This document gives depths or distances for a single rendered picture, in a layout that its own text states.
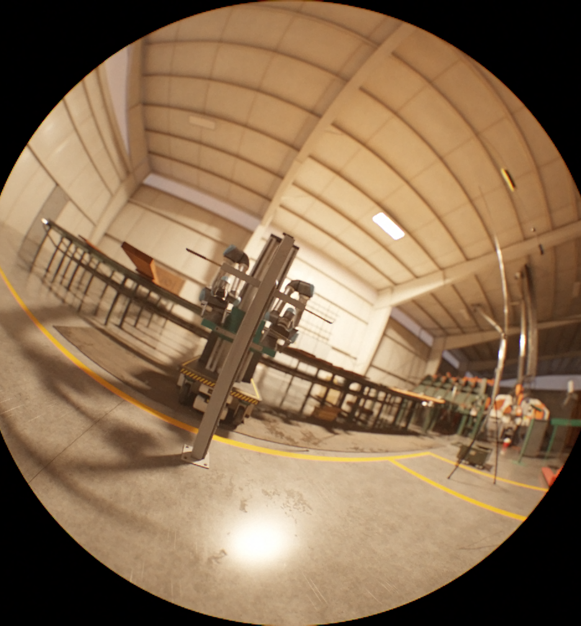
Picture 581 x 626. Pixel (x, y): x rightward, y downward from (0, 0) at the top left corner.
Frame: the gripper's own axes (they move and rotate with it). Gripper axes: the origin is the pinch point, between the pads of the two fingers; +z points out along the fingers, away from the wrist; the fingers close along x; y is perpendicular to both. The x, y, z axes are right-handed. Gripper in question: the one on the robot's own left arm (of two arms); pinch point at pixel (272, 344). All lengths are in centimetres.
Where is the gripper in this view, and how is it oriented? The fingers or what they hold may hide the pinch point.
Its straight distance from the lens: 123.4
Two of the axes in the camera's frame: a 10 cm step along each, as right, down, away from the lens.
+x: 8.6, 5.1, 0.4
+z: -4.0, 7.0, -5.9
